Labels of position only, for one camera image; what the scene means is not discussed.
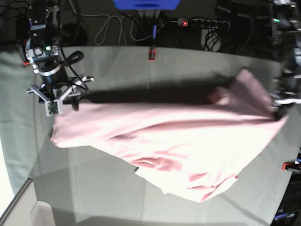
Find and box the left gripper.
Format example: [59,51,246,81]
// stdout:
[270,77,301,113]

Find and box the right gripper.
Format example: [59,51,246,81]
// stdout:
[39,80,81,111]

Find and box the pink t-shirt black print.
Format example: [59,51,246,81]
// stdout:
[51,70,287,202]

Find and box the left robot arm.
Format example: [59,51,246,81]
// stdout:
[269,0,301,112]

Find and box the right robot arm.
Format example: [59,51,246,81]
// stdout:
[18,0,88,116]

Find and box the red clamp right edge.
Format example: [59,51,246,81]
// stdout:
[282,159,301,174]

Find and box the red clamp top centre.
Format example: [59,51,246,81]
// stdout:
[148,48,156,61]

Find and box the blue box top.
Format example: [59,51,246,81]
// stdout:
[113,0,181,10]

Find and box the white bin corner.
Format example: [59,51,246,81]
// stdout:
[30,201,55,226]

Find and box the black power strip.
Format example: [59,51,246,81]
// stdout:
[177,18,231,30]

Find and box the blue clamp handle centre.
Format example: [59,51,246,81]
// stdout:
[152,24,157,40]

